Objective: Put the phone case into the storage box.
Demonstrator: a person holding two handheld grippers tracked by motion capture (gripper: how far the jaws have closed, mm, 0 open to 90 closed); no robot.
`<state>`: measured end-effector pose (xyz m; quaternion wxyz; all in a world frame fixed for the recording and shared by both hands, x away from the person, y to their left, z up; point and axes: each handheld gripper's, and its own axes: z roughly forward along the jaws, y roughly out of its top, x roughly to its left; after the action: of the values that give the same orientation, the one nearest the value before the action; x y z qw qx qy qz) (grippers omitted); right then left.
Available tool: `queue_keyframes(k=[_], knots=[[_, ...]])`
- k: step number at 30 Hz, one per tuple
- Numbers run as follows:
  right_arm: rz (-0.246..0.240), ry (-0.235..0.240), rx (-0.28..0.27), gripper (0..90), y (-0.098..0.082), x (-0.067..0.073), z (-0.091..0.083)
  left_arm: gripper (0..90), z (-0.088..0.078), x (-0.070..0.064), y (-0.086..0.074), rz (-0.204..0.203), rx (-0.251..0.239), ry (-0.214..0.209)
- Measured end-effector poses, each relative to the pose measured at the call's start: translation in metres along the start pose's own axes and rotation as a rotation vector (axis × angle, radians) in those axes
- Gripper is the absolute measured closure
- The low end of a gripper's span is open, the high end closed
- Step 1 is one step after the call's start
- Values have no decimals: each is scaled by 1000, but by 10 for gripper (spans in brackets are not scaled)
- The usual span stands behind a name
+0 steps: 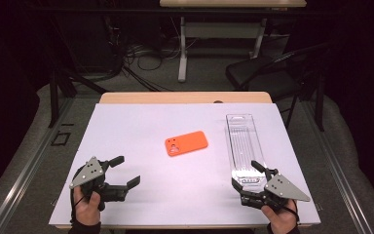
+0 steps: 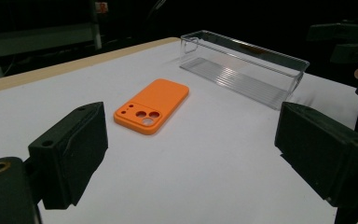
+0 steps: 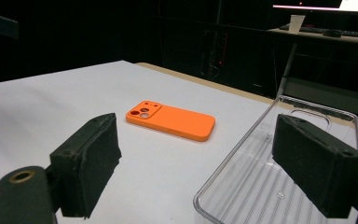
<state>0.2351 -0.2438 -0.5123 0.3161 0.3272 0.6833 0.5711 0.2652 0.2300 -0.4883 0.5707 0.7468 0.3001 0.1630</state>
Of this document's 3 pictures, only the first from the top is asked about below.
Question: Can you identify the black folding chair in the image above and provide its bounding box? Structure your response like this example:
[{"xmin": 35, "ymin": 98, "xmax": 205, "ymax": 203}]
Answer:
[{"xmin": 225, "ymin": 42, "xmax": 332, "ymax": 131}]

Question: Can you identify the wooden table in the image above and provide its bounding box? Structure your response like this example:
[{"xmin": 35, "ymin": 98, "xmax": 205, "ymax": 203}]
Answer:
[{"xmin": 53, "ymin": 91, "xmax": 313, "ymax": 230}]

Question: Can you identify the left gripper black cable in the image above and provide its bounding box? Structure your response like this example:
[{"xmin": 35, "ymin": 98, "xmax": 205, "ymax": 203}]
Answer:
[{"xmin": 70, "ymin": 189, "xmax": 87, "ymax": 225}]

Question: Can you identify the black metal stand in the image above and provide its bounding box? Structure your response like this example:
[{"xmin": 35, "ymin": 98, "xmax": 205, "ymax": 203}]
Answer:
[{"xmin": 47, "ymin": 13, "xmax": 109, "ymax": 130}]

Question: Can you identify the metal floor rail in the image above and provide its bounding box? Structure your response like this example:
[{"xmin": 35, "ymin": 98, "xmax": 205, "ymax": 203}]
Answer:
[
  {"xmin": 0, "ymin": 97, "xmax": 76, "ymax": 234},
  {"xmin": 300, "ymin": 100, "xmax": 374, "ymax": 234}
]

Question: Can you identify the desk with white legs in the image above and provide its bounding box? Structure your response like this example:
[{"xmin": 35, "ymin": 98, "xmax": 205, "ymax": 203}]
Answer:
[{"xmin": 159, "ymin": 0, "xmax": 308, "ymax": 83}]

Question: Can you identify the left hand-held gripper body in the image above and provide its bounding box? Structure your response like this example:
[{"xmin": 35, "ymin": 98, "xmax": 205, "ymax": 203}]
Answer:
[{"xmin": 69, "ymin": 156, "xmax": 130, "ymax": 212}]

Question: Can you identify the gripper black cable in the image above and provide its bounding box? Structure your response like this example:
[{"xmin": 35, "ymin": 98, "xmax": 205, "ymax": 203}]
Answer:
[
  {"xmin": 70, "ymin": 189, "xmax": 87, "ymax": 225},
  {"xmin": 283, "ymin": 203, "xmax": 300, "ymax": 226}
]

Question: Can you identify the orange phone case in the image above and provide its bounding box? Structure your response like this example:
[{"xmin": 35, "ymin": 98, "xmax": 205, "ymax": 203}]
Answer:
[{"xmin": 164, "ymin": 130, "xmax": 209, "ymax": 158}]

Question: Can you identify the clear plastic box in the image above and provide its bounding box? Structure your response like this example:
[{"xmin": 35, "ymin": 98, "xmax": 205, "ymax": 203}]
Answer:
[{"xmin": 225, "ymin": 113, "xmax": 271, "ymax": 193}]

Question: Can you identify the bundle of floor cables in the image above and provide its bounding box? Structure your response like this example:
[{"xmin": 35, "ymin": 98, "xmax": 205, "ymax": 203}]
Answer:
[{"xmin": 121, "ymin": 38, "xmax": 184, "ymax": 93}]

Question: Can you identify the person's right hand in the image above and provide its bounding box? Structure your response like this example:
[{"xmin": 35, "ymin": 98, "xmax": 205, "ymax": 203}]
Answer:
[{"xmin": 261, "ymin": 199, "xmax": 299, "ymax": 232}]

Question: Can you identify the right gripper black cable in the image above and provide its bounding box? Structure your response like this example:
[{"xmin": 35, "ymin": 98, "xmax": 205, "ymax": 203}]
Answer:
[{"xmin": 283, "ymin": 203, "xmax": 300, "ymax": 226}]

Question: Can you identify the black metal post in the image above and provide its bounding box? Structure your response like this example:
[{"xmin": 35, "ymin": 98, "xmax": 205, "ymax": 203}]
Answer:
[{"xmin": 315, "ymin": 69, "xmax": 326, "ymax": 133}]

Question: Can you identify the person's left hand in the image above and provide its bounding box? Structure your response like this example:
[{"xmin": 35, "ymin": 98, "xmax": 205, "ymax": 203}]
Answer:
[{"xmin": 73, "ymin": 186, "xmax": 101, "ymax": 226}]

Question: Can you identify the black floor socket frame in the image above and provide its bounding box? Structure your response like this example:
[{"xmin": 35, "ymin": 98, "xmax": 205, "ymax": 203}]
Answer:
[{"xmin": 51, "ymin": 131, "xmax": 72, "ymax": 147}]

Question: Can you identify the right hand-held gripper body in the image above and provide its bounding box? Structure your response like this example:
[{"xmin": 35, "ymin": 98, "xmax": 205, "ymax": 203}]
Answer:
[{"xmin": 240, "ymin": 168, "xmax": 312, "ymax": 213}]

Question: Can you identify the white table board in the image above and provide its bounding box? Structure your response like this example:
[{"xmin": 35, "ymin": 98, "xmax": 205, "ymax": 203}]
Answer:
[{"xmin": 48, "ymin": 102, "xmax": 321, "ymax": 227}]

